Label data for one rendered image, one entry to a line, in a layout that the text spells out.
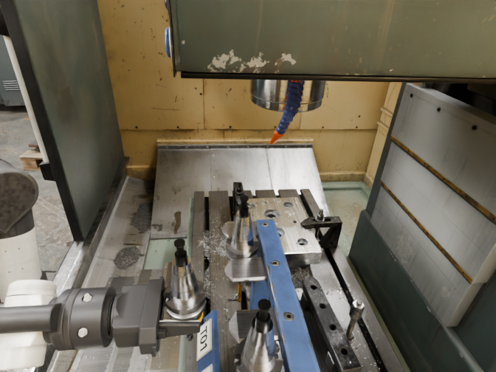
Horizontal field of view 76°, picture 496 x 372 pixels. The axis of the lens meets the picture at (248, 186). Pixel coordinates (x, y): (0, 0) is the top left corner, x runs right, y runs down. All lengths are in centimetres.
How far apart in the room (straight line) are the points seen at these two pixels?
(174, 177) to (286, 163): 63
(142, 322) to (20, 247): 36
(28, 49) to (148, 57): 74
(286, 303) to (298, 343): 6
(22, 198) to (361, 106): 167
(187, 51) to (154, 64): 138
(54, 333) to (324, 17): 53
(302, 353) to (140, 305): 25
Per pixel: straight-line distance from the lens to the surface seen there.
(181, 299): 51
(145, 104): 179
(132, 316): 54
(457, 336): 108
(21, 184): 74
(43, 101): 113
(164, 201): 166
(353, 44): 39
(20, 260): 81
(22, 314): 55
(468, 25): 46
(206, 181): 171
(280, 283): 55
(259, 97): 67
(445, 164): 95
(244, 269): 58
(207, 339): 81
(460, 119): 92
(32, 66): 111
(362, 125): 201
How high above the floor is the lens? 163
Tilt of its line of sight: 31 degrees down
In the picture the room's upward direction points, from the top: 3 degrees clockwise
